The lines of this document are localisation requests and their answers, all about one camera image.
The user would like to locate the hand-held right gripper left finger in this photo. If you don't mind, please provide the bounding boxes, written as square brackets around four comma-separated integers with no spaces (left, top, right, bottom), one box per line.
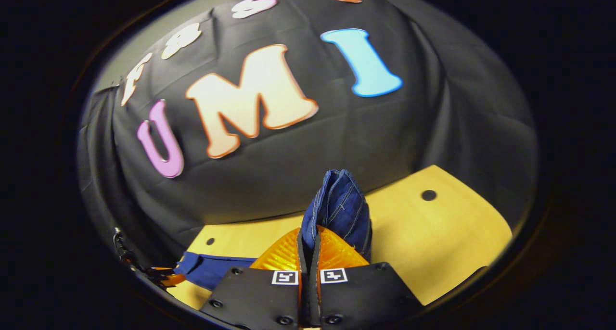
[200,227,308,328]

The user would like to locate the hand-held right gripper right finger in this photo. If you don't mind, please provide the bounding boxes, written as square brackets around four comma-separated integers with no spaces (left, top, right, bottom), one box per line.
[310,224,424,328]

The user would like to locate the blue jeans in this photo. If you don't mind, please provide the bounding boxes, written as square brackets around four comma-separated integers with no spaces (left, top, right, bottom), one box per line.
[174,169,372,291]

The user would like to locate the black backdrop cloth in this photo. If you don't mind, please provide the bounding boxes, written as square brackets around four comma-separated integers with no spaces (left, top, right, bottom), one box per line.
[77,0,539,273]

